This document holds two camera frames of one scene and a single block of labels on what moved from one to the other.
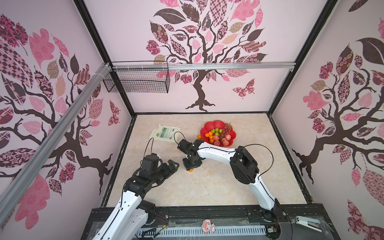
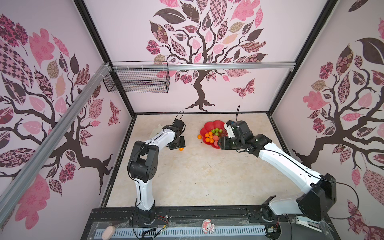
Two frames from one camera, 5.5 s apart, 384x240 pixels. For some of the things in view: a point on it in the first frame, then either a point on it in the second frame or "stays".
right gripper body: [189, 164] → [231, 143]
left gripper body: [161, 174] → [177, 143]
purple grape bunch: [226, 130] stays
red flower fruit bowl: [208, 126] stays
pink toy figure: [207, 226] stays
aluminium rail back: [140, 66] stays
